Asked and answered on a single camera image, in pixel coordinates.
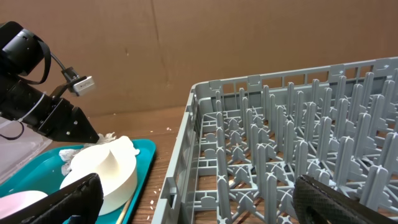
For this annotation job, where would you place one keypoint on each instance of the small white plate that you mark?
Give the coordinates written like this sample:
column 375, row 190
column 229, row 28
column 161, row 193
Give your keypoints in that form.
column 13, row 203

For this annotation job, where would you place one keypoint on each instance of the pale green bowl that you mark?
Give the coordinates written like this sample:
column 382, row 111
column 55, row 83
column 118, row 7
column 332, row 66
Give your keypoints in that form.
column 118, row 182

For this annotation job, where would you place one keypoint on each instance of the teal plastic serving tray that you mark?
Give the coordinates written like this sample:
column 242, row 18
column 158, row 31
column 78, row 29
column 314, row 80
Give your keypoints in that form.
column 44, row 173

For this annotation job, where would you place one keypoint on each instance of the pale green cup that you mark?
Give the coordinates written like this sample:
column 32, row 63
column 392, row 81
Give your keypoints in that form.
column 94, row 158

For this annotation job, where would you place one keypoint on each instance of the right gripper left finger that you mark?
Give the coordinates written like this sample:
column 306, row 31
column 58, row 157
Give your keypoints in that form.
column 79, row 202

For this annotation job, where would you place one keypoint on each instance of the grey dishwasher rack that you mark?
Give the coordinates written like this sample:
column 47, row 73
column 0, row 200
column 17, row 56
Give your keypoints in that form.
column 243, row 142

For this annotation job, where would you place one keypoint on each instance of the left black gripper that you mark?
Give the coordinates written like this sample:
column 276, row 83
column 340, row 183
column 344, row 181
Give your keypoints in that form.
column 51, row 116

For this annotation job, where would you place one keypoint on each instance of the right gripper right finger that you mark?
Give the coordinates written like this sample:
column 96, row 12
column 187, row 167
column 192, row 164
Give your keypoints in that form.
column 315, row 202

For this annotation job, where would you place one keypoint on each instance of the clear plastic bin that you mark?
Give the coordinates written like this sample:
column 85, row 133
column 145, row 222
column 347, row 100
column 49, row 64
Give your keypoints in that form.
column 15, row 154

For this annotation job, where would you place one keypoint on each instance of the wooden chopstick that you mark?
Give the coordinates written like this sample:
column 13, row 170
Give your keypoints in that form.
column 124, row 211

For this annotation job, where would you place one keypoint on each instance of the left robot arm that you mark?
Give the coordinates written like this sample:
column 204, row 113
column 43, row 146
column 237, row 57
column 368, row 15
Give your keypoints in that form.
column 25, row 62

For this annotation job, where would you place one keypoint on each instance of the white tissue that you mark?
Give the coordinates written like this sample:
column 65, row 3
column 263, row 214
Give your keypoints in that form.
column 68, row 154

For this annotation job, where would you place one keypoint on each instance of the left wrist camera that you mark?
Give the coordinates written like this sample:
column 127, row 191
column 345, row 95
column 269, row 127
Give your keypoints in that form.
column 82, row 87

